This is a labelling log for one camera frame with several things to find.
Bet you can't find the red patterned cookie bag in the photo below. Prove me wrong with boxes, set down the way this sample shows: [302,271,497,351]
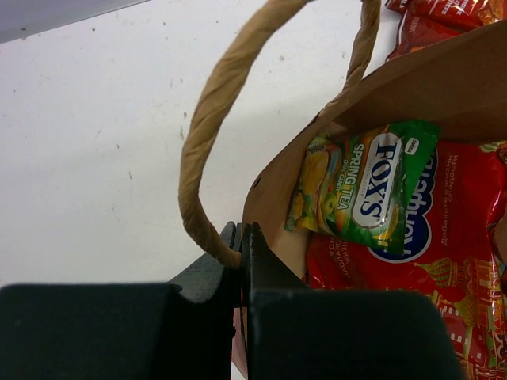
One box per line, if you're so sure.
[305,142,506,379]

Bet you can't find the green Fox's candy bag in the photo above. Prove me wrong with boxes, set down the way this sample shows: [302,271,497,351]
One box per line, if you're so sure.
[285,120,440,256]

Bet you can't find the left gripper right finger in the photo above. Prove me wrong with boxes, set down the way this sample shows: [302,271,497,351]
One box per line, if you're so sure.
[242,223,463,379]

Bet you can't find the red Doritos chip bag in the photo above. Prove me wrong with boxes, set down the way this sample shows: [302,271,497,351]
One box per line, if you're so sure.
[386,0,506,61]

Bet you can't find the red brown paper bag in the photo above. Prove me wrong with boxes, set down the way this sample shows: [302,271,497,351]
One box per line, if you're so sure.
[177,0,507,380]

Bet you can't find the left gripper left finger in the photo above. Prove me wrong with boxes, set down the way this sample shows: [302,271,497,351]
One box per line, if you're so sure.
[0,220,241,380]

